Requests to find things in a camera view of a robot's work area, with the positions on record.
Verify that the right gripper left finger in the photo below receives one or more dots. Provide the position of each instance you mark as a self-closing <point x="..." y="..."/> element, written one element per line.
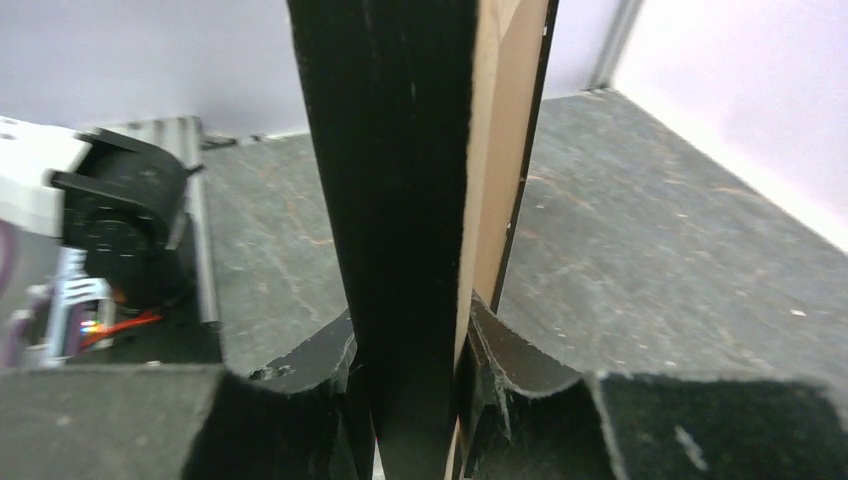
<point x="185" y="421"/>

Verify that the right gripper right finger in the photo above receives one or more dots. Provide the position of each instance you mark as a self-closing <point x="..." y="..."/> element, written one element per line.
<point x="526" y="415"/>

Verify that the wooden picture frame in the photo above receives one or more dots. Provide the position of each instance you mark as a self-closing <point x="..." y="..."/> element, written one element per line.
<point x="421" y="116"/>

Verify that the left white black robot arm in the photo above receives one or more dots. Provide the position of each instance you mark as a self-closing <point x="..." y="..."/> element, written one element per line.
<point x="120" y="200"/>

